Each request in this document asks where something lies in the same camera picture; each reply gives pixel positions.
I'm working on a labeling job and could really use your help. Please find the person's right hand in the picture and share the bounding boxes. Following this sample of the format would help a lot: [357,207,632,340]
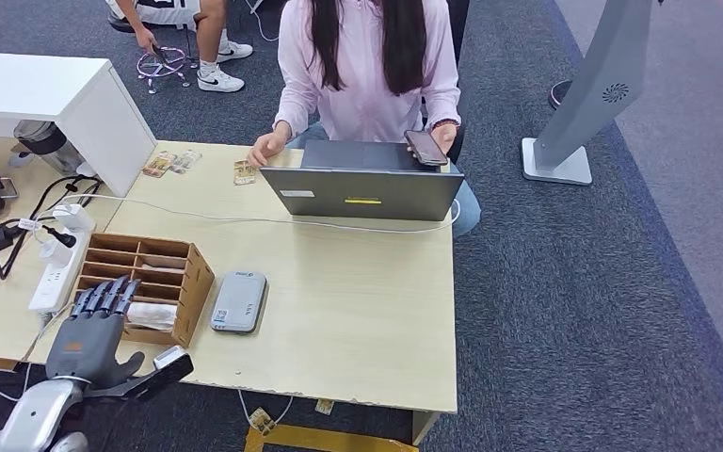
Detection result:
[248,128,290,170]

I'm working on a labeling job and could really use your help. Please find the person's left hand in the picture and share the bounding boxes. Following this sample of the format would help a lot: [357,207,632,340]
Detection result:
[406,122,458,158]

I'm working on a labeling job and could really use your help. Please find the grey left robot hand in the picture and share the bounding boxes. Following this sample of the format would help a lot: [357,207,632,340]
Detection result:
[44,276,147,391]

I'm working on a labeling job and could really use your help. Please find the black smartphone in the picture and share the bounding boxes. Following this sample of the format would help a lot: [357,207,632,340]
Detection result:
[403,129,450,168]

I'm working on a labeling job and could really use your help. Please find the brownish ID card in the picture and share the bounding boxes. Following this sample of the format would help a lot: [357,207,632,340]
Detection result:
[233,159,257,187]

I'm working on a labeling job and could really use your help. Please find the person at laptop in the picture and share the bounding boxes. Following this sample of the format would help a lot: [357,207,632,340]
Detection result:
[248,0,482,238]

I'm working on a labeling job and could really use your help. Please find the grey card reader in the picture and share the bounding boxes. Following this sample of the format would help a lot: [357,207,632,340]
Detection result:
[209,270,269,335]

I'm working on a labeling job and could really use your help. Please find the crouching person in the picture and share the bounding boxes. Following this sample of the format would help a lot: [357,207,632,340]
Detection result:
[105,0,255,94]

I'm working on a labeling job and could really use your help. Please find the white power strip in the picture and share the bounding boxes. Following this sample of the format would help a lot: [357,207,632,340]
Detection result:
[28,232,92,315]

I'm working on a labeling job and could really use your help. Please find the white cloth bundle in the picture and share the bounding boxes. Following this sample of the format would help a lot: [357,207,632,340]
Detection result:
[126,302,180,332]

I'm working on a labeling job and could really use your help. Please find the small white plug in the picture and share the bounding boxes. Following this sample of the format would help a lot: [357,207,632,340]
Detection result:
[40,239,74,269]

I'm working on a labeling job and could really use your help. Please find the grey laptop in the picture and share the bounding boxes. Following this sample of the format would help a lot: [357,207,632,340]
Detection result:
[259,138,466,224]

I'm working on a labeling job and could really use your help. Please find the black power plug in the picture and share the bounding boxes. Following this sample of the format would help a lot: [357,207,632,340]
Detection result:
[41,225,78,250]

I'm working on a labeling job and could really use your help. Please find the wooden compartment organizer box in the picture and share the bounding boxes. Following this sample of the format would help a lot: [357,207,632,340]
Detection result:
[74,232,217,349]

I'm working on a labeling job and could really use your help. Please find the dark round stand base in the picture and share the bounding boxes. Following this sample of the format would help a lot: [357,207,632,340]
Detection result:
[548,78,575,110]

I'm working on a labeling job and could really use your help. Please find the white charger adapter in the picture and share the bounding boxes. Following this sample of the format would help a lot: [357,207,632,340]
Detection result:
[51,203,96,235]

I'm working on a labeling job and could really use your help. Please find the metal chair base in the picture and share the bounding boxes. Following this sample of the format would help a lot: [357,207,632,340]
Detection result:
[136,43,192,95]

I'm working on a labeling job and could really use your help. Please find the grey kiosk stand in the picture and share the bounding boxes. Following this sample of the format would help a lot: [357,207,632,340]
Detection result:
[522,0,656,187]

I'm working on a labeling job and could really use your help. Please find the brown cardboard tag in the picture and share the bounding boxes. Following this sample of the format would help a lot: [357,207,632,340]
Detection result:
[248,408,278,437]

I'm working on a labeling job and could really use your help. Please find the grey jug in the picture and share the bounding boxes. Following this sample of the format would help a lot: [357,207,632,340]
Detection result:
[11,120,85,176]

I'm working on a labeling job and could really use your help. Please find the white desk shelf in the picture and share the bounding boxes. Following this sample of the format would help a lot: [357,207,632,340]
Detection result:
[0,51,157,199]

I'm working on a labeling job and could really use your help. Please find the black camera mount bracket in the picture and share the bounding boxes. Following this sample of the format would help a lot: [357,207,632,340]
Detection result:
[84,354,196,401]

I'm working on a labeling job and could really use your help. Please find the long white cable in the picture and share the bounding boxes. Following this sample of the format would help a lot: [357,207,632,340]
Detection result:
[56,194,461,235]

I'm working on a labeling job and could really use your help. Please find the black cable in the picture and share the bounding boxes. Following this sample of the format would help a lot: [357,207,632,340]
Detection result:
[0,175,103,282]

